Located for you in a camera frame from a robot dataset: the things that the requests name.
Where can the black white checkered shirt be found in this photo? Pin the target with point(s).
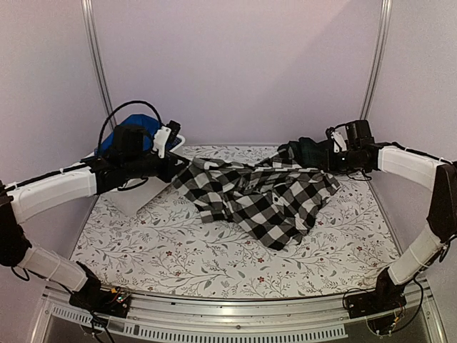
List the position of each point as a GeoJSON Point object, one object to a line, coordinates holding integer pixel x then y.
{"type": "Point", "coordinates": [275, 201]}

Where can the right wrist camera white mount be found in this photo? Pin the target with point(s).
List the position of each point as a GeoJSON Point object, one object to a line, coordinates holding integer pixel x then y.
{"type": "Point", "coordinates": [336, 140]}

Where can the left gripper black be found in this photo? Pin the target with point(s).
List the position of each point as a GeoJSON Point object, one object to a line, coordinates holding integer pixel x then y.
{"type": "Point", "coordinates": [171, 170]}

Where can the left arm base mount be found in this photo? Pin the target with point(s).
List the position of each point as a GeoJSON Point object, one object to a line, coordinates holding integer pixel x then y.
{"type": "Point", "coordinates": [114, 302]}

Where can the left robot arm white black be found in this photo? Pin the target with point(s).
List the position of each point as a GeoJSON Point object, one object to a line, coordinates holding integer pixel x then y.
{"type": "Point", "coordinates": [24, 200]}

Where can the blue garment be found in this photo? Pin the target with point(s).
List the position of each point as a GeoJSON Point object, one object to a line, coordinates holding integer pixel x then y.
{"type": "Point", "coordinates": [131, 139]}

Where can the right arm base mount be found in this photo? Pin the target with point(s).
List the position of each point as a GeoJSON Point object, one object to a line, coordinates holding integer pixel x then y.
{"type": "Point", "coordinates": [375, 302]}

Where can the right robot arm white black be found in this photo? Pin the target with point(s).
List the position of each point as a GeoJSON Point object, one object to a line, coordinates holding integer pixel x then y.
{"type": "Point", "coordinates": [423, 198]}

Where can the white plastic laundry bin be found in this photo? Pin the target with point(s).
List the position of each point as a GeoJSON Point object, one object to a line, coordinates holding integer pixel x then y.
{"type": "Point", "coordinates": [129, 184]}

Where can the floral patterned table mat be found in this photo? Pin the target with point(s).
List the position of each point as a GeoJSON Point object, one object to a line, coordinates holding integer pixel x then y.
{"type": "Point", "coordinates": [166, 248]}

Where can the green plaid pleated skirt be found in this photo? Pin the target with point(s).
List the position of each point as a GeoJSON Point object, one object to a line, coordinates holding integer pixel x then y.
{"type": "Point", "coordinates": [305, 152]}

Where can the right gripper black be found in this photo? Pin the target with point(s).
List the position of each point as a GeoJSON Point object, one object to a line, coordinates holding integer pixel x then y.
{"type": "Point", "coordinates": [331, 166]}

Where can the front aluminium rail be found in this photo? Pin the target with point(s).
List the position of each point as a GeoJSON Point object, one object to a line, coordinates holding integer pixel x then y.
{"type": "Point", "coordinates": [169, 318]}

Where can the right aluminium frame post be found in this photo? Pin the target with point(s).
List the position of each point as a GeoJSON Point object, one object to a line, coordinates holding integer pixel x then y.
{"type": "Point", "coordinates": [380, 47]}

